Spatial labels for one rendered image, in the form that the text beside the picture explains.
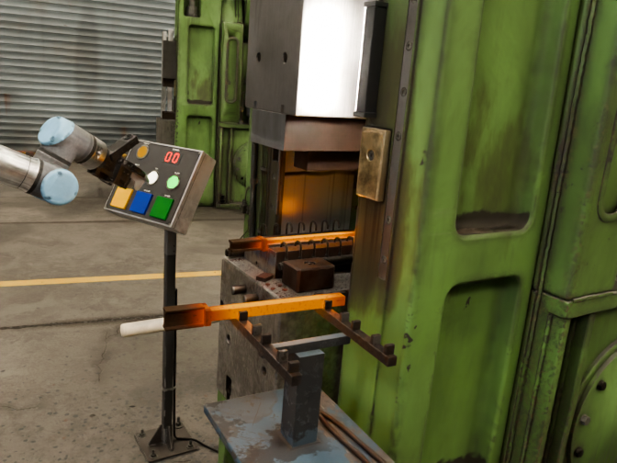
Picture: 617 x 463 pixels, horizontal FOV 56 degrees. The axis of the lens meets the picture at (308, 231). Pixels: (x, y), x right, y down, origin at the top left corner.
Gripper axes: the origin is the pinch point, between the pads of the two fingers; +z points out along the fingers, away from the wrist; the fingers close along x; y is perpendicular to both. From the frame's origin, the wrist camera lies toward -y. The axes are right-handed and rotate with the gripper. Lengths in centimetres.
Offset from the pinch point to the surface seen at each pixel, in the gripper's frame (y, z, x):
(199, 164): -11.8, 12.2, 7.2
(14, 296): 65, 110, -193
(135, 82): -256, 419, -584
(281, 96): -26, -14, 51
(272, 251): 11, 6, 51
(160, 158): -11.0, 11.1, -10.3
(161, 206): 5.5, 10.3, 0.1
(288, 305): 25, -14, 74
